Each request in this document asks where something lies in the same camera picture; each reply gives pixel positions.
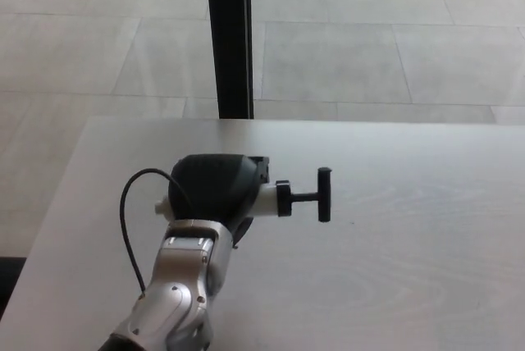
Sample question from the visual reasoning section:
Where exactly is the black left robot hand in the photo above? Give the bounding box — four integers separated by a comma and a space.
167, 153, 272, 245

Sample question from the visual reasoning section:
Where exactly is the white air pump black handle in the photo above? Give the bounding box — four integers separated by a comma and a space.
153, 166, 334, 224

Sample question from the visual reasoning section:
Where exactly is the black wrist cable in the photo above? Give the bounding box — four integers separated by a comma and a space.
119, 168, 194, 299

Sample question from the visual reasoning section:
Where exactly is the black vertical metal post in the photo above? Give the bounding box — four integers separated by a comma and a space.
203, 0, 256, 120

